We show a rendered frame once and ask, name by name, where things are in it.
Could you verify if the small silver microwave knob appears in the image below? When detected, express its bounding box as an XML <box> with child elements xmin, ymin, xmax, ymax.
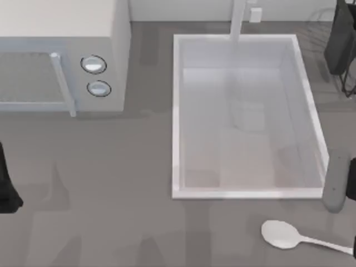
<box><xmin>86</xmin><ymin>80</ymin><xmax>112</xmax><ymax>98</ymax></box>

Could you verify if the large silver microwave knob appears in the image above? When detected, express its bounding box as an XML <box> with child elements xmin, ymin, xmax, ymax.
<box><xmin>80</xmin><ymin>55</ymin><xmax>108</xmax><ymax>75</ymax></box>

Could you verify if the white sink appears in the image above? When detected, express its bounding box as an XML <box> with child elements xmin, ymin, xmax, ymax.
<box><xmin>171</xmin><ymin>33</ymin><xmax>330</xmax><ymax>201</ymax></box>

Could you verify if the black stand with wire legs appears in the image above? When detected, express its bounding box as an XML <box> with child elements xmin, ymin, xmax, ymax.
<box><xmin>324</xmin><ymin>0</ymin><xmax>356</xmax><ymax>98</ymax></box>

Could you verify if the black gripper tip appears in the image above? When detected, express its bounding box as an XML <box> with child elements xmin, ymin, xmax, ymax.
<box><xmin>0</xmin><ymin>142</ymin><xmax>24</xmax><ymax>215</ymax></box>

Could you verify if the white spoon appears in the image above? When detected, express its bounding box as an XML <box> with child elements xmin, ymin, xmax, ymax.
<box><xmin>260</xmin><ymin>219</ymin><xmax>355</xmax><ymax>255</ymax></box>

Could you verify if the pale microwave door handle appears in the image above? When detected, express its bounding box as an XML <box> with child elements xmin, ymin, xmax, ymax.
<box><xmin>49</xmin><ymin>52</ymin><xmax>77</xmax><ymax>117</ymax></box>

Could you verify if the tall white tap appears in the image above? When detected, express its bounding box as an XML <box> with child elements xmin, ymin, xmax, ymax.
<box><xmin>229</xmin><ymin>0</ymin><xmax>258</xmax><ymax>44</ymax></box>

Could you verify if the white wall socket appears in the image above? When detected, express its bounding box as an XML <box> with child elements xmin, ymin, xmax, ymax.
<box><xmin>250</xmin><ymin>7</ymin><xmax>263</xmax><ymax>23</ymax></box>

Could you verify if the pale microwave oven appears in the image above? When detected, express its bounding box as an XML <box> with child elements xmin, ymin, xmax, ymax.
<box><xmin>0</xmin><ymin>0</ymin><xmax>132</xmax><ymax>118</ymax></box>

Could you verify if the microwave oven glass door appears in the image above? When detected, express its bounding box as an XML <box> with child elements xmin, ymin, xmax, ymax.
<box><xmin>0</xmin><ymin>44</ymin><xmax>73</xmax><ymax>112</ymax></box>

